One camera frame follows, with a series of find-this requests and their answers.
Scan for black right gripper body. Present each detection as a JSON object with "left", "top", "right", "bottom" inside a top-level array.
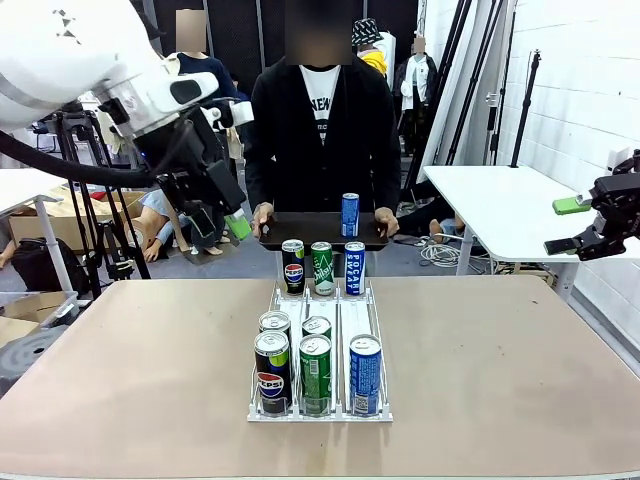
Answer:
[{"left": 592, "top": 149, "right": 640, "bottom": 254}]

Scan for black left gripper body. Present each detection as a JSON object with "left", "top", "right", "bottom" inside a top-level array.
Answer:
[{"left": 133, "top": 107, "right": 216, "bottom": 176}]

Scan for dark brown serving tray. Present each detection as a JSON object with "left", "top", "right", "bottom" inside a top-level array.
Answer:
[{"left": 258, "top": 211, "right": 390, "bottom": 251}]

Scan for blue Pocari Sweat can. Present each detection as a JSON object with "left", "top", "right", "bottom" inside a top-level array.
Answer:
[
  {"left": 340, "top": 192, "right": 361, "bottom": 238},
  {"left": 344, "top": 241, "right": 367, "bottom": 296},
  {"left": 348, "top": 333, "right": 384, "bottom": 417}
]

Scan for black Pepsi can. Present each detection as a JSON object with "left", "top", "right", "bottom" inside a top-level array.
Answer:
[
  {"left": 253, "top": 330, "right": 293, "bottom": 416},
  {"left": 258, "top": 310, "right": 292, "bottom": 337},
  {"left": 281, "top": 239, "right": 306, "bottom": 296}
]

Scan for person's left forearm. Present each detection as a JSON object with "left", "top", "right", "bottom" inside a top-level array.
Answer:
[{"left": 372, "top": 149, "right": 403, "bottom": 211}]

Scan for person's right forearm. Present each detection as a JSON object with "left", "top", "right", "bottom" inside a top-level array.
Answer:
[{"left": 243, "top": 149, "right": 275, "bottom": 207}]

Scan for person in black cardigan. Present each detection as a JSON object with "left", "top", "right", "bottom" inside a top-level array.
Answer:
[{"left": 243, "top": 0, "right": 403, "bottom": 214}]

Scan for person's right hand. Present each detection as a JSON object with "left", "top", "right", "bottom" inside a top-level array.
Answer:
[{"left": 251, "top": 201, "right": 276, "bottom": 240}]

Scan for person's left hand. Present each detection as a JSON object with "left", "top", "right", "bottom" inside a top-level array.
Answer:
[{"left": 374, "top": 206, "right": 401, "bottom": 240}]

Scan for floor dummy light blue shirt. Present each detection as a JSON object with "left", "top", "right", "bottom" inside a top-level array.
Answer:
[{"left": 132, "top": 189, "right": 196, "bottom": 264}]

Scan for white table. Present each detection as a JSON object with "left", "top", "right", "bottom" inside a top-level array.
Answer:
[
  {"left": 422, "top": 164, "right": 640, "bottom": 301},
  {"left": 0, "top": 168, "right": 69, "bottom": 296}
]

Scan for upright black light stand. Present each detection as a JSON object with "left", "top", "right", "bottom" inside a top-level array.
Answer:
[{"left": 508, "top": 48, "right": 545, "bottom": 169}]

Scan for green Chilsung can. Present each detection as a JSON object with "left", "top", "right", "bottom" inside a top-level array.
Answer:
[
  {"left": 298, "top": 333, "right": 333, "bottom": 417},
  {"left": 301, "top": 315, "right": 333, "bottom": 340},
  {"left": 310, "top": 240, "right": 335, "bottom": 297}
]

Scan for seated figure black clothes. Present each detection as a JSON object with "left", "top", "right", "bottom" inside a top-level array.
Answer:
[{"left": 399, "top": 179, "right": 466, "bottom": 239}]

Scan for grey plastic crate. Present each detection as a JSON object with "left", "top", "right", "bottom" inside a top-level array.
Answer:
[{"left": 0, "top": 289, "right": 81, "bottom": 329}]

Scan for black backpack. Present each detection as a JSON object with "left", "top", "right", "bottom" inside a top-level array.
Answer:
[{"left": 9, "top": 237, "right": 91, "bottom": 296}]

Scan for leaning black stand poles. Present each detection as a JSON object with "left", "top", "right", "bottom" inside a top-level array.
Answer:
[{"left": 402, "top": 0, "right": 516, "bottom": 189}]

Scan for clear acrylic can rack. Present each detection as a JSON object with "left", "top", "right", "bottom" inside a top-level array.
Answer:
[{"left": 247, "top": 278, "right": 394, "bottom": 424}]

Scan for black white bucket hat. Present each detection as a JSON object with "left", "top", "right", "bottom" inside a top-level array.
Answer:
[{"left": 351, "top": 18, "right": 379, "bottom": 47}]

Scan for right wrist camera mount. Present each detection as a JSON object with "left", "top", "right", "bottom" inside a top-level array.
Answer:
[{"left": 607, "top": 147, "right": 634, "bottom": 174}]

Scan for black camera tripod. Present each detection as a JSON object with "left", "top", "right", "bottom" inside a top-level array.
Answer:
[{"left": 52, "top": 109, "right": 151, "bottom": 301}]

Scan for grey slotted rail panel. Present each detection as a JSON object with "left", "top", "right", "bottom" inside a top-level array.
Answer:
[{"left": 569, "top": 287, "right": 640, "bottom": 374}]

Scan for black cable hose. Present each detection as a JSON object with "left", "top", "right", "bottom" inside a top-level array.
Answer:
[{"left": 0, "top": 124, "right": 194, "bottom": 189}]

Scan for white floor cables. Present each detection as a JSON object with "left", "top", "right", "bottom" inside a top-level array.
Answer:
[{"left": 417, "top": 234, "right": 464, "bottom": 269}]

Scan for dark grey round base plate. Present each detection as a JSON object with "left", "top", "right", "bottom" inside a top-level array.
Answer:
[{"left": 0, "top": 324, "right": 69, "bottom": 396}]

